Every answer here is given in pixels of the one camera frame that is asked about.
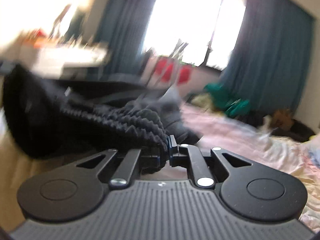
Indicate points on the brown paper bag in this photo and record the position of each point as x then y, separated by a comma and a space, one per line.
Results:
282, 118

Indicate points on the right teal curtain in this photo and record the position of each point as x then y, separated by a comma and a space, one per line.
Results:
271, 57

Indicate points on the pastel bed sheet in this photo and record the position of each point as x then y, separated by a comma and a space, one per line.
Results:
280, 153

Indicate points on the black quilted jacket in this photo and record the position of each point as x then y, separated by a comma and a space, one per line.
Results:
49, 118

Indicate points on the teal curtain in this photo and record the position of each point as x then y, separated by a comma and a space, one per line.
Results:
271, 57
123, 27

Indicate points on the green garment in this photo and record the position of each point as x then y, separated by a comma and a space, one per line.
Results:
229, 103

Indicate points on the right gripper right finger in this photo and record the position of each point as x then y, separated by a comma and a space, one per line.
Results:
191, 158

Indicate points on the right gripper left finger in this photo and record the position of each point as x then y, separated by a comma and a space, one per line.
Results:
127, 171

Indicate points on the white dresser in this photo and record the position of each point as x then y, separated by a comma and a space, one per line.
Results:
47, 57

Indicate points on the window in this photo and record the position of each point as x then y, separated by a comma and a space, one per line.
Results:
210, 29

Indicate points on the left teal curtain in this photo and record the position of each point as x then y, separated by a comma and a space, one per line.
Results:
123, 27

